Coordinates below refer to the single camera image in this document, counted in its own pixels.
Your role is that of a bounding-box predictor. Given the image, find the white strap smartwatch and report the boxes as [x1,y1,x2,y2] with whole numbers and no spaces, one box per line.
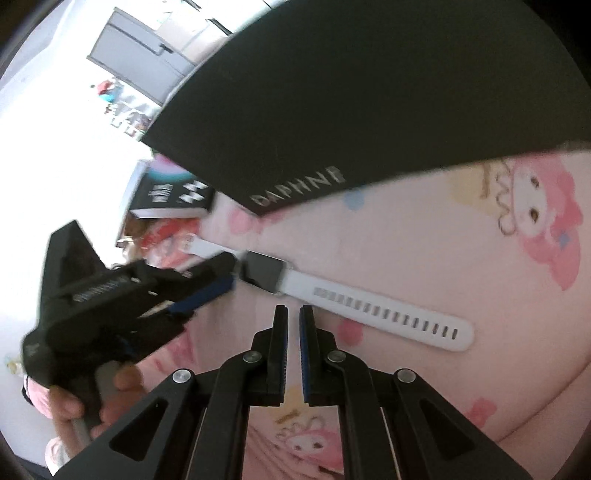
[183,234,475,352]

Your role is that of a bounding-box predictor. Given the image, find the black open cardboard box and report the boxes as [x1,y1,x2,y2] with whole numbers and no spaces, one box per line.
[143,1,590,216]

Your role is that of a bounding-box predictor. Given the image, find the white shelf with items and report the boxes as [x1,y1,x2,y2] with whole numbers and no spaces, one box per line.
[90,77,159,140]

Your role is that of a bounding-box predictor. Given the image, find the white sleeve forearm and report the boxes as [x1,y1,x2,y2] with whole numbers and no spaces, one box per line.
[21,375,70,476]

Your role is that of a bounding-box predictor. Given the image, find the red snack packet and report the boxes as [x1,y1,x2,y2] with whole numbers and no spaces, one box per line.
[123,218,199,269]

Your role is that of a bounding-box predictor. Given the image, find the pink cartoon print bedsheet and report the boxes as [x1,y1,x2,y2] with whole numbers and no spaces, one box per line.
[115,147,591,480]

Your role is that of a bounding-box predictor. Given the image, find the grey door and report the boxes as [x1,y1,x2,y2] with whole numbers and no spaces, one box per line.
[87,8,195,105]

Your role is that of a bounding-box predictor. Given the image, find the black box with colourful ring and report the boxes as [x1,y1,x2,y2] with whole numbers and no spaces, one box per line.
[128,154,215,219]

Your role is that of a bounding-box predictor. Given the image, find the person's left hand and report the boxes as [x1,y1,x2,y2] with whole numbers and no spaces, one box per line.
[49,361,145,445]

